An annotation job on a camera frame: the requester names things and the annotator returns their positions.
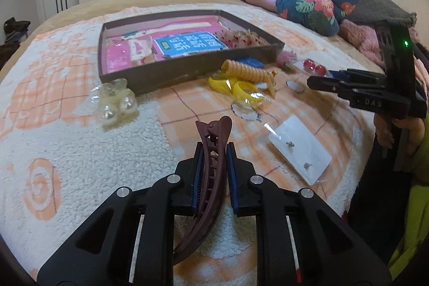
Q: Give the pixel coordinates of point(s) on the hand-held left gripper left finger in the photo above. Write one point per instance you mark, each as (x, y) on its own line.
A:
(198, 172)

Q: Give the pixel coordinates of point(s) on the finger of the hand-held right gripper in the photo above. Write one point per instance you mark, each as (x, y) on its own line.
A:
(362, 76)
(325, 83)

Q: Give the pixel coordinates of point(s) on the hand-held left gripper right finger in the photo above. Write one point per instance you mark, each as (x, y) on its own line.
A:
(231, 172)

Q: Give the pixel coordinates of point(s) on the maroon hair clip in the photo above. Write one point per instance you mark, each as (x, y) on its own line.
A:
(209, 192)

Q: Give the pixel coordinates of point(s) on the small blue box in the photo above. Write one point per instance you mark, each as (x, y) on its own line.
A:
(253, 63)

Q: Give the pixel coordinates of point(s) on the brown cardboard box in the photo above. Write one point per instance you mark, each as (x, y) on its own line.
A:
(187, 68)

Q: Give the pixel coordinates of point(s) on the person's right hand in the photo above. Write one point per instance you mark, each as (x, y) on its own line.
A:
(383, 132)

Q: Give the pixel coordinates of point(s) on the pink knit blanket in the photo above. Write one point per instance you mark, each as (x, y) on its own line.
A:
(362, 38)

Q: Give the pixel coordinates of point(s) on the pink flower hair accessory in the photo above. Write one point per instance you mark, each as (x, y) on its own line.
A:
(285, 58)

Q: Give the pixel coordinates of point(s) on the bagged white earring card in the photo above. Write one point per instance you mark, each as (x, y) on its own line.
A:
(298, 142)

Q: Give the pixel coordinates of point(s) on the yellow banana hair clip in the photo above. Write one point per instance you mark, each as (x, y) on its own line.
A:
(241, 91)

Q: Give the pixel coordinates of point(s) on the floral blue quilt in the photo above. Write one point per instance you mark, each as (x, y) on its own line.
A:
(311, 1)

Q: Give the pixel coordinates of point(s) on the polka dot hair scrunchie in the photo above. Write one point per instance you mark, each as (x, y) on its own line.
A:
(238, 38)

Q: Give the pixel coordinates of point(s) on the blue booklet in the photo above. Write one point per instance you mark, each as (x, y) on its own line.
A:
(187, 43)

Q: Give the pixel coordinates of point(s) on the orange white fleece blanket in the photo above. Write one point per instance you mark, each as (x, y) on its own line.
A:
(67, 152)

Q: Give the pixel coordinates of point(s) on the person's yellow green clothing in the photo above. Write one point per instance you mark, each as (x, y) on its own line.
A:
(415, 205)

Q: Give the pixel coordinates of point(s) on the pink white striped packet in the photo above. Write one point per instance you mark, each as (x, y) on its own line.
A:
(181, 25)

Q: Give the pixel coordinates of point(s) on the dark clothes pile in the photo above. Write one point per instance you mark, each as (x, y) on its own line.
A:
(13, 28)

